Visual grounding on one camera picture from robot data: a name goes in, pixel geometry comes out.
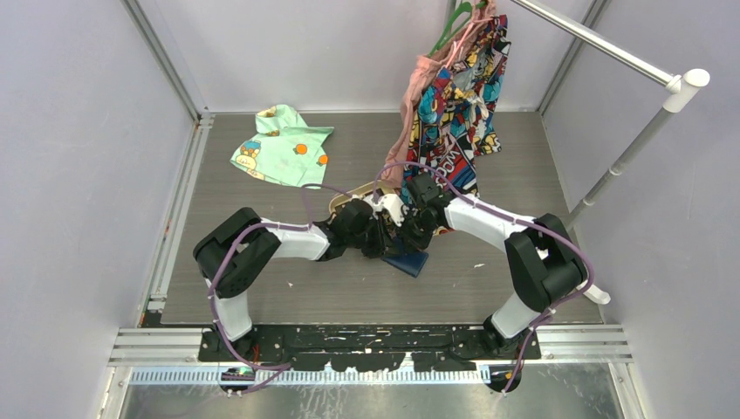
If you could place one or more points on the pink hanging garment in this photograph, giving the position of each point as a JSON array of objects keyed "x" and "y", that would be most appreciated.
[{"x": 426, "y": 69}]

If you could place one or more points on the green clothes hanger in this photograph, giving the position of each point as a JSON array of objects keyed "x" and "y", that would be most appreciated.
[{"x": 458, "y": 14}]

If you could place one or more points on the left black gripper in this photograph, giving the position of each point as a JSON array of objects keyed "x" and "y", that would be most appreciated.
[{"x": 383, "y": 238}]

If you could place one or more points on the white clothes rack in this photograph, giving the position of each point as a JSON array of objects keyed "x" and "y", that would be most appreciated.
[{"x": 640, "y": 190}]

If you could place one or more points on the colourful comic print garment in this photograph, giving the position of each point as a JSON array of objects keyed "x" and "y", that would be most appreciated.
[{"x": 453, "y": 123}]

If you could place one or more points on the navy blue card holder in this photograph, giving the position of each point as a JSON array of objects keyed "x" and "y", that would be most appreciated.
[{"x": 411, "y": 263}]

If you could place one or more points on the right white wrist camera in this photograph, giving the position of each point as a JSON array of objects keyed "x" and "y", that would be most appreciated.
[{"x": 392, "y": 205}]

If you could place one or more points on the green cartoon child shirt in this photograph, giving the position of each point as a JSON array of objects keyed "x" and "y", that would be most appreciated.
[{"x": 285, "y": 150}]

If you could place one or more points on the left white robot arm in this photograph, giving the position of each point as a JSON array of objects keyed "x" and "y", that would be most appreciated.
[{"x": 232, "y": 256}]

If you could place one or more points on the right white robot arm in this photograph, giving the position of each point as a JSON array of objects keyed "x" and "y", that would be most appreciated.
[{"x": 544, "y": 264}]

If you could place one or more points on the beige oval tray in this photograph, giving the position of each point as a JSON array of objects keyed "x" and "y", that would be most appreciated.
[{"x": 339, "y": 201}]

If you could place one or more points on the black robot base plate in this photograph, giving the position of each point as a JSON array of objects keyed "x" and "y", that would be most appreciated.
[{"x": 369, "y": 348}]

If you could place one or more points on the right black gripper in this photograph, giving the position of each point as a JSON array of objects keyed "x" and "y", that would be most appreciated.
[{"x": 410, "y": 243}]

